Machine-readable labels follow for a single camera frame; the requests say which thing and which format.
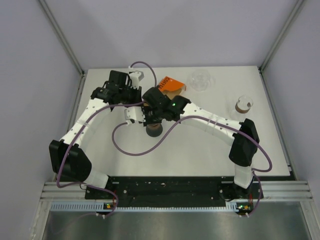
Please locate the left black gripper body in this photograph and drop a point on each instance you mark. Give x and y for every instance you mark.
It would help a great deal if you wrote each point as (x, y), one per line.
(130, 95)

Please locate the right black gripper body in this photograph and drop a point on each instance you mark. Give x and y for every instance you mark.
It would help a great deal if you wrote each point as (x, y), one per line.
(152, 116)

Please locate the clear glass cup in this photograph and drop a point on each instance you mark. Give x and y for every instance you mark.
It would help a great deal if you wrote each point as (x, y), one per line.
(201, 80)

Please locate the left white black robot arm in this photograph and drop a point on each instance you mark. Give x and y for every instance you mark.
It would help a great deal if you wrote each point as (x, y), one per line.
(68, 155)

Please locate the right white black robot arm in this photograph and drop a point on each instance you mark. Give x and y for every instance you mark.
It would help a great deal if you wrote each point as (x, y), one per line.
(241, 136)

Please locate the brown paper filter stack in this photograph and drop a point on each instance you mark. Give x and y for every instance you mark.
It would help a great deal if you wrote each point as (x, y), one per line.
(172, 94)

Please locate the orange coffee filter package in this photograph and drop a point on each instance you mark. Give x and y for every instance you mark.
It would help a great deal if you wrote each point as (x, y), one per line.
(168, 84)

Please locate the glass carafe with red rim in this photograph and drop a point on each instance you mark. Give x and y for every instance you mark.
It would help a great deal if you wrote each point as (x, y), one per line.
(154, 130)

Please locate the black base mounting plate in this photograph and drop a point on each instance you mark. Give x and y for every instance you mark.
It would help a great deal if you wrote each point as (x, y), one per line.
(174, 191)

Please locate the clear glass with brown band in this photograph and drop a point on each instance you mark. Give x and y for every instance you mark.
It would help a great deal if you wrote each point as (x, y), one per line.
(240, 108)

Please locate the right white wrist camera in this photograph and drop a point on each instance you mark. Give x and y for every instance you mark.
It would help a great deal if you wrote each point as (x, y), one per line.
(134, 114)

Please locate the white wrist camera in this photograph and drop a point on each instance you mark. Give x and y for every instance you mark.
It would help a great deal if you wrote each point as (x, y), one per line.
(134, 78)
(134, 114)

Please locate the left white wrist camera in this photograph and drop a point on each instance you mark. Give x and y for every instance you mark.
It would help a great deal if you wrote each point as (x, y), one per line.
(134, 78)

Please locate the grey slotted cable duct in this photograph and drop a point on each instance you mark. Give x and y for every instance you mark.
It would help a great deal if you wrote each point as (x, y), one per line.
(77, 206)

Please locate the aluminium frame rail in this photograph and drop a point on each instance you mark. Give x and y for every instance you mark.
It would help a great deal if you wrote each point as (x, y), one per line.
(272, 190)

